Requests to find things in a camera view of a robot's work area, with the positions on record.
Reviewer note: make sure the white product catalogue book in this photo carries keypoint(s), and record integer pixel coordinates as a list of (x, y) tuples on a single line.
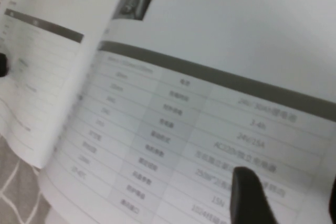
[(199, 51)]

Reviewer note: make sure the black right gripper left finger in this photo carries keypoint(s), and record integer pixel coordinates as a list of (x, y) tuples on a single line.
[(246, 200)]

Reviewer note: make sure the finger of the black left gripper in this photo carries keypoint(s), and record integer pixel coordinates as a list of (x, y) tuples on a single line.
[(3, 64)]

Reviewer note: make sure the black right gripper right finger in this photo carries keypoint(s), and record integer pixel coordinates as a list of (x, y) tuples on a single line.
[(333, 205)]

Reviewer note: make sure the grey checkered tablecloth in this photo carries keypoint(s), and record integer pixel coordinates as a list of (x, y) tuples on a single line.
[(15, 195)]

